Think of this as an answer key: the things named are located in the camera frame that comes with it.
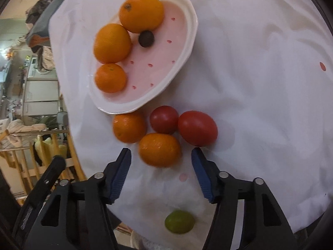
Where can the pink strawberry ceramic plate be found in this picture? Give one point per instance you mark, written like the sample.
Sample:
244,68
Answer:
150,70

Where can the small red tomato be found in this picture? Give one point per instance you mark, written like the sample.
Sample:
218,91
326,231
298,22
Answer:
164,119

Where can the large orange with stem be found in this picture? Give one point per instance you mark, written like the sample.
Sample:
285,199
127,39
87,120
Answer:
139,15

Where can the pile of clothes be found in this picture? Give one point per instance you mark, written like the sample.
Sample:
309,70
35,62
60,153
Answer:
38,38

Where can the small mandarin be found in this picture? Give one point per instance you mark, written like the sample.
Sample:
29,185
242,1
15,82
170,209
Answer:
110,78
129,128
160,150

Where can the wooden chair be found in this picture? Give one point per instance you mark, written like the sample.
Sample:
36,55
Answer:
30,153

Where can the green lime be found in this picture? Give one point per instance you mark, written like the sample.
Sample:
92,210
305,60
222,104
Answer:
179,222

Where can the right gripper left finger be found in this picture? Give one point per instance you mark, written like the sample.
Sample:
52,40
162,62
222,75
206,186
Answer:
75,215

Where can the white cabinet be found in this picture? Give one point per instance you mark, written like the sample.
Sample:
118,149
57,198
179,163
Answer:
40,91

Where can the large orange front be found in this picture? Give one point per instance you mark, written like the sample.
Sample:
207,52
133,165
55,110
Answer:
112,44

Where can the large red tomato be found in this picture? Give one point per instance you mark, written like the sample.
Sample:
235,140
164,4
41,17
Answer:
197,128

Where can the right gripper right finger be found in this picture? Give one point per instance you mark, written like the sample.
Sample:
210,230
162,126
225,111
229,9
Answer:
264,224

